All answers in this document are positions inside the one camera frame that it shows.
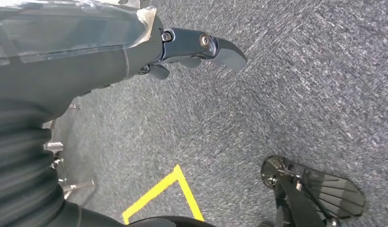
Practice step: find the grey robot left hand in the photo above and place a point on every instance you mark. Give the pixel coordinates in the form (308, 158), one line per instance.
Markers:
(71, 47)

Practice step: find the silver metal hardware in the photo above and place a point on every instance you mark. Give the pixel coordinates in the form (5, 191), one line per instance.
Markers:
(53, 146)

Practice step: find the yellow floor tape marking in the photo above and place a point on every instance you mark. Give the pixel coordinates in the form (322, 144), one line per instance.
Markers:
(156, 188)

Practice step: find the black robot left shin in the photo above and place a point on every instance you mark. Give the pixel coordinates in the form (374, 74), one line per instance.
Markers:
(297, 203)

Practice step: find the black ribbed robot left foot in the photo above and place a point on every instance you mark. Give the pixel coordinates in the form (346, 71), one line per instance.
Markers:
(337, 194)

